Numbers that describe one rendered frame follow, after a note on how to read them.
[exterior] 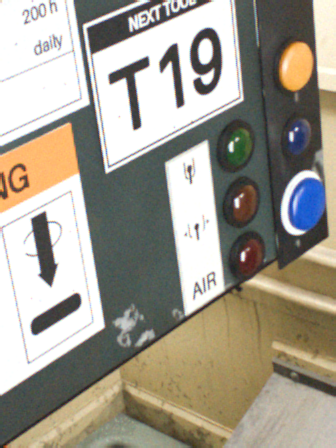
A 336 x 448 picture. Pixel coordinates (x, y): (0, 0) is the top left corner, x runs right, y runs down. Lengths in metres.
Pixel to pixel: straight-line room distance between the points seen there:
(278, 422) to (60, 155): 1.33
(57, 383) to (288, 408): 1.29
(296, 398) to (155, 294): 1.26
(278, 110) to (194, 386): 1.45
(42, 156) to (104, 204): 0.05
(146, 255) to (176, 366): 1.49
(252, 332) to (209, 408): 0.23
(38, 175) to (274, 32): 0.16
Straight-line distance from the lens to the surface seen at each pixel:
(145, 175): 0.54
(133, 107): 0.53
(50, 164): 0.50
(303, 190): 0.63
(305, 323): 1.77
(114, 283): 0.54
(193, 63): 0.55
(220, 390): 1.99
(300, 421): 1.79
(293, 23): 0.61
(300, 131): 0.62
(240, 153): 0.58
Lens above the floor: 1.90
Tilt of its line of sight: 25 degrees down
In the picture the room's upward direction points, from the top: 9 degrees counter-clockwise
